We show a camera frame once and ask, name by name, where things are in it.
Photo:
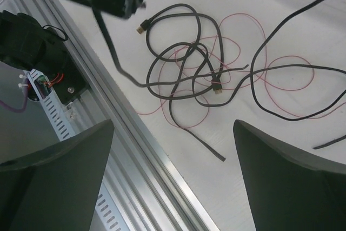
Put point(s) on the white slotted cable duct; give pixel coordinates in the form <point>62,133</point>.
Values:
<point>70,120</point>

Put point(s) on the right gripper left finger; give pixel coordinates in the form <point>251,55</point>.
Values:
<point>56,188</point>

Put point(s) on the aluminium mounting rail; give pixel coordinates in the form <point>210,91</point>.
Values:
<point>145,185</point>

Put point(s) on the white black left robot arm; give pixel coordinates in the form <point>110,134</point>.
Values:
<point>25,44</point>

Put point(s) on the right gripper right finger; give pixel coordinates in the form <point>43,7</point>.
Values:
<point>289,188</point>

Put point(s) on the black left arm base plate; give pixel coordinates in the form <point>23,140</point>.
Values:
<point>70,83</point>

